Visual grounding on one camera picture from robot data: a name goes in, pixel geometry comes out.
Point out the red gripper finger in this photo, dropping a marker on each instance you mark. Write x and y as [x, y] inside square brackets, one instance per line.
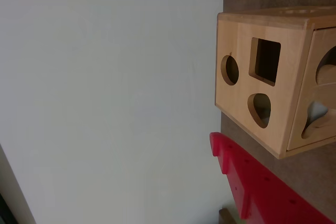
[262, 195]

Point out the wooden shape sorter box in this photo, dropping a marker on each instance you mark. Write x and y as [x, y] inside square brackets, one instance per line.
[241, 37]

